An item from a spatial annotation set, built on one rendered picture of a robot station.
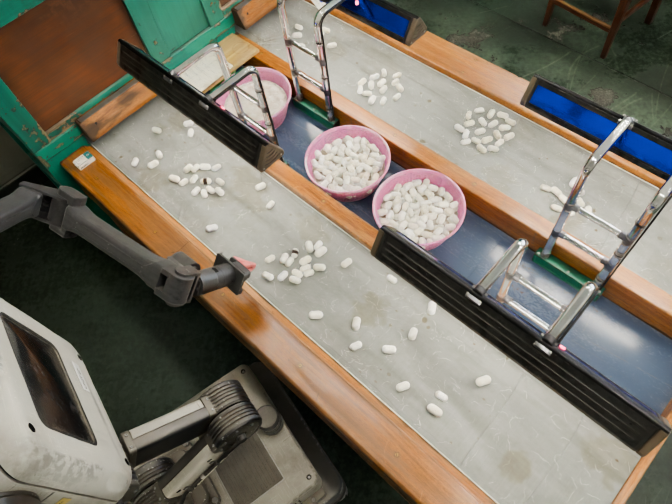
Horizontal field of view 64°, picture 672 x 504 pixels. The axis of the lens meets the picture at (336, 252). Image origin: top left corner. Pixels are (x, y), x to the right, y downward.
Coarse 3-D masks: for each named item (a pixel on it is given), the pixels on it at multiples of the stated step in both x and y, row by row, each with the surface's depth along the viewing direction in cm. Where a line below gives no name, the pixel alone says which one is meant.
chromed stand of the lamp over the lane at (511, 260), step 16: (512, 256) 104; (496, 272) 103; (512, 272) 117; (480, 288) 101; (528, 288) 118; (592, 288) 100; (480, 304) 102; (512, 304) 128; (560, 304) 114; (576, 304) 98; (560, 320) 97; (576, 320) 98; (544, 336) 96; (560, 336) 123; (544, 352) 96
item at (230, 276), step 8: (216, 256) 134; (224, 256) 133; (216, 264) 135; (224, 264) 131; (232, 264) 132; (216, 272) 127; (224, 272) 129; (232, 272) 131; (240, 272) 130; (224, 280) 129; (232, 280) 131; (240, 280) 131; (232, 288) 133; (240, 288) 132
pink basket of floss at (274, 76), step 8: (264, 72) 190; (272, 72) 189; (224, 80) 188; (248, 80) 192; (264, 80) 192; (272, 80) 191; (280, 80) 188; (288, 88) 185; (224, 96) 189; (288, 96) 185; (280, 112) 178; (280, 120) 184; (256, 128) 181
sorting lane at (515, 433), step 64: (128, 128) 185; (192, 128) 182; (256, 192) 166; (256, 256) 154; (320, 320) 143; (384, 320) 141; (448, 320) 139; (384, 384) 132; (448, 384) 131; (512, 384) 129; (448, 448) 124; (512, 448) 122; (576, 448) 121
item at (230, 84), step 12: (204, 48) 143; (216, 48) 146; (192, 60) 142; (168, 72) 140; (180, 72) 141; (228, 72) 154; (240, 72) 137; (252, 72) 139; (228, 84) 136; (216, 96) 135; (252, 96) 155; (264, 96) 147; (240, 108) 166; (264, 108) 152; (252, 120) 166; (264, 120) 156; (264, 132) 164; (276, 144) 165
